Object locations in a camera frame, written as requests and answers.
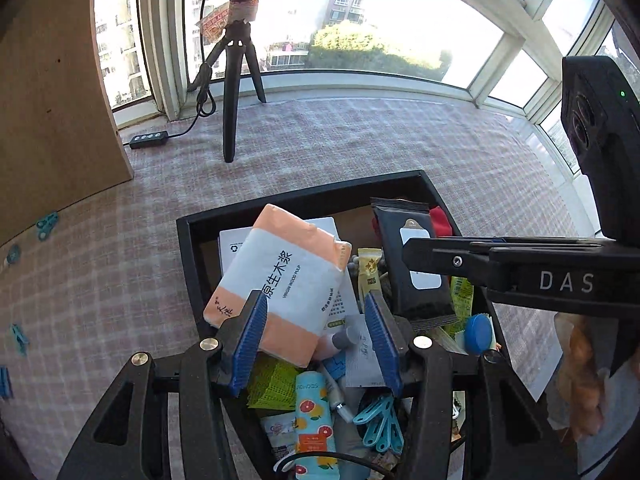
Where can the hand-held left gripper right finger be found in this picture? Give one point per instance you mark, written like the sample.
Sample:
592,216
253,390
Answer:
382,347

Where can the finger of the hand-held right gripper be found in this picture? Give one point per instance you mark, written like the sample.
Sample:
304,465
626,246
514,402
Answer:
540,244
440,262

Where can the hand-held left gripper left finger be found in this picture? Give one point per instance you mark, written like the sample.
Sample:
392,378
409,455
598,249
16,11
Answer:
248,342

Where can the black wet wipes pack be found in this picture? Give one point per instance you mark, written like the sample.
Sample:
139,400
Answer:
395,230

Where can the orange and white tissue pack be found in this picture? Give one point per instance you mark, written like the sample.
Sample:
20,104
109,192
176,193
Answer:
280,270

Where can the black storage tray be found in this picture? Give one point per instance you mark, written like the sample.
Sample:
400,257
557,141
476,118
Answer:
200,260

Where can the person's right forearm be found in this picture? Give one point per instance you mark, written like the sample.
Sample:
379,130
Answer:
614,410

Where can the person's right hand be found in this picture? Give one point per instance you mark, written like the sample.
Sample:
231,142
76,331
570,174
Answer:
580,385

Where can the small pink bottle grey cap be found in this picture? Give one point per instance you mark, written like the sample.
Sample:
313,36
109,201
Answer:
345,337

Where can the red cloth item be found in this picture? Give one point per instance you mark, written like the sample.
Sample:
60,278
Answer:
440,222

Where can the green snack packet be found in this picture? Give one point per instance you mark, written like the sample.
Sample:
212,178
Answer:
461,300

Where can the green plastic mesh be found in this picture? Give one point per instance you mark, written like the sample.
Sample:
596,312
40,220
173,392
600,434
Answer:
270,380

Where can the blue plastic piece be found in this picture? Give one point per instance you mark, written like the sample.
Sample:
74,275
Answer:
335,364

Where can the white tube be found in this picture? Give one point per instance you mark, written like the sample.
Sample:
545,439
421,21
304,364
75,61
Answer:
336,400

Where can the yellow sachet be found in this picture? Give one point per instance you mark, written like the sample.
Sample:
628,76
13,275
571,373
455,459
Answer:
370,270

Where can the bunch of teal clothes pegs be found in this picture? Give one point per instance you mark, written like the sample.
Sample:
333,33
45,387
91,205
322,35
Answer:
377,420

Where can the blue round case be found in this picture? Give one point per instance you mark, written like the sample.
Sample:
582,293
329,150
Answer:
480,332

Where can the fruit print tube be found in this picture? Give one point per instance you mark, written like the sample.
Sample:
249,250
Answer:
312,410

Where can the pink and white sachet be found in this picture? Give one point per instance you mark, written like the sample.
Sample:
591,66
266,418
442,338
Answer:
280,432

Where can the white flat paper packet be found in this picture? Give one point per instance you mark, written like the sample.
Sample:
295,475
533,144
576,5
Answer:
232,247

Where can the checkered tablecloth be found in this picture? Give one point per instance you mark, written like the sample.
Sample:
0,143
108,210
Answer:
350,135

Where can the black inline remote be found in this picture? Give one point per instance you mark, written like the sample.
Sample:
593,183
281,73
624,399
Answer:
149,139

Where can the blue clip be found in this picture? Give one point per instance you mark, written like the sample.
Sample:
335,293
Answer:
12,254
47,224
4,382
20,338

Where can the black tripod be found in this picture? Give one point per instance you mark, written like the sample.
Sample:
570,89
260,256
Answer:
231,85

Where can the brown cardboard panel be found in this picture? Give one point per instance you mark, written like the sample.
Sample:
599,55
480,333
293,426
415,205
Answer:
50,110

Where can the red and white tag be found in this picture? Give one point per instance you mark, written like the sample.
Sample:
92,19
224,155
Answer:
215,20

